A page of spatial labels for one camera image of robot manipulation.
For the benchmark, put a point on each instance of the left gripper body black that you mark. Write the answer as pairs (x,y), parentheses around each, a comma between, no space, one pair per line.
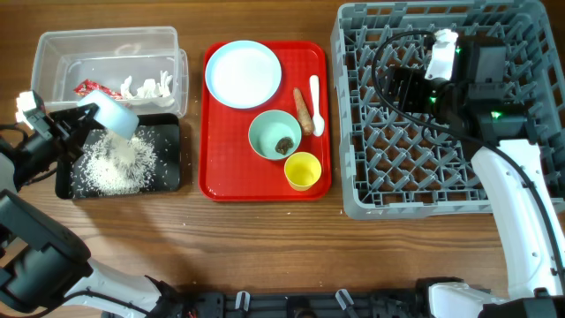
(38,154)

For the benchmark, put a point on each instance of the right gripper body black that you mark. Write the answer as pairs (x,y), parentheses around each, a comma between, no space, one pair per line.
(418,94)

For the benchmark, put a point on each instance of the red snack wrapper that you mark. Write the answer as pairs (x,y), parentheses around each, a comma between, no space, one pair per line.
(88,86)

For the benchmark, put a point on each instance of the light blue bowl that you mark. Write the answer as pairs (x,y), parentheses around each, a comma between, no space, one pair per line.
(112,114)

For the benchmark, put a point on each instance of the white rice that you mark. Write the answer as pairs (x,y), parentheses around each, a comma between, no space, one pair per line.
(119,163)

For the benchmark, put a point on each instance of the white tissue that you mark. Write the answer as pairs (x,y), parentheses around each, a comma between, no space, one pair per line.
(149,90)

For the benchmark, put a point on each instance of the yellow plastic cup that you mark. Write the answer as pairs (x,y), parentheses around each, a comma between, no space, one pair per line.
(302,170)

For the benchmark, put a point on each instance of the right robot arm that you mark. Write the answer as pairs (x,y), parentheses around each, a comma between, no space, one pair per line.
(463,92)

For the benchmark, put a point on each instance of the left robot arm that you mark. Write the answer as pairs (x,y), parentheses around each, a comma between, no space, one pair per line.
(56,268)

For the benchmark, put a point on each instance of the grey dishwasher rack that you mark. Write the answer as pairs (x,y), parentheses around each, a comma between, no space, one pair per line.
(391,167)

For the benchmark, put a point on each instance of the black tray bin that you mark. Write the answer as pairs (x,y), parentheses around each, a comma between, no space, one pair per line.
(167,150)

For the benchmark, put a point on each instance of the clear plastic bin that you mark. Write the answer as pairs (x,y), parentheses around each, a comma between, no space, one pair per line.
(108,56)

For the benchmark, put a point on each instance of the white plastic spoon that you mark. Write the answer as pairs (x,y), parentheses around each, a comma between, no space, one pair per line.
(318,120)

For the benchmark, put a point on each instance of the brown carrot piece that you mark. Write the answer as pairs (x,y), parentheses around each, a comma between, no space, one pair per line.
(303,115)

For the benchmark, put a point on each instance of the dark food scrap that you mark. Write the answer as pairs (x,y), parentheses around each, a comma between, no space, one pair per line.
(284,145)

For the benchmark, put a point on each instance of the green bowl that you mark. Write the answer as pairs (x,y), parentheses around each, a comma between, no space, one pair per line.
(268,128)

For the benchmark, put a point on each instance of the red plastic tray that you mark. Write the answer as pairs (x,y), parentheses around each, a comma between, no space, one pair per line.
(229,170)

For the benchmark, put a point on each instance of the light blue plate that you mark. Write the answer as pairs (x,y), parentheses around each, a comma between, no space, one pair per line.
(243,74)

